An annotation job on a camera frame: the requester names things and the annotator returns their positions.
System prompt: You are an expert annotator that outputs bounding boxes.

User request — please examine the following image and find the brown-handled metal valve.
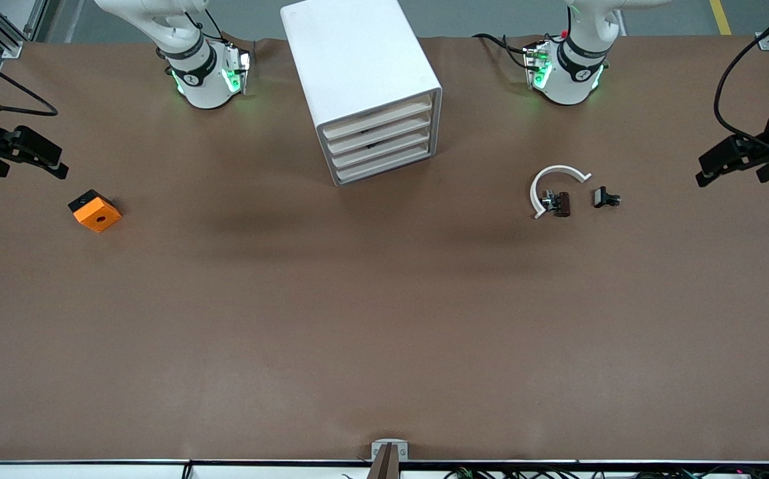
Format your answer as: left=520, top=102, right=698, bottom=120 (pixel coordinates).
left=541, top=190, right=571, bottom=218

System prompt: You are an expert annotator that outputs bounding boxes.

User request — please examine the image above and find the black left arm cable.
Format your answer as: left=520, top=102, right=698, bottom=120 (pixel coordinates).
left=713, top=0, right=769, bottom=148

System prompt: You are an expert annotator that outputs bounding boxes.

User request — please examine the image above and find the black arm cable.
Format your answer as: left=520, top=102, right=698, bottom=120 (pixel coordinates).
left=0, top=40, right=59, bottom=118
left=713, top=0, right=769, bottom=148

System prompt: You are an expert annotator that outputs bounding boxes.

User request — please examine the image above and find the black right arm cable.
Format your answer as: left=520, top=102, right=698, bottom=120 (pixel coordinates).
left=0, top=40, right=59, bottom=118

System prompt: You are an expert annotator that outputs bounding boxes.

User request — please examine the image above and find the black cable bundle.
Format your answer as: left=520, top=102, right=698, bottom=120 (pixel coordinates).
left=444, top=466, right=769, bottom=479

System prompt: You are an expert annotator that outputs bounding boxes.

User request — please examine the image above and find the black cable on table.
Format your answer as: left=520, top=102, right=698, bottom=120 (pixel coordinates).
left=472, top=32, right=533, bottom=67

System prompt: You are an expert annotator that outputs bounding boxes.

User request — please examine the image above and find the white half ring clamp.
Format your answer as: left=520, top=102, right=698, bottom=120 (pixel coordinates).
left=531, top=164, right=591, bottom=219

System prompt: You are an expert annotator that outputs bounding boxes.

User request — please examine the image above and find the orange block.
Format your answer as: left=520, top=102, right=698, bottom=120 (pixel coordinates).
left=69, top=190, right=122, bottom=234

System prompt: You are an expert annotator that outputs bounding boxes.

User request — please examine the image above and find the grey metal bracket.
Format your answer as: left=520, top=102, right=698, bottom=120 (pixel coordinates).
left=371, top=439, right=409, bottom=461

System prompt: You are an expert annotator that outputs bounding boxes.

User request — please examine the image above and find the brown post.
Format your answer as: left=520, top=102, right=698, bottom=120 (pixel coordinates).
left=370, top=444, right=400, bottom=479

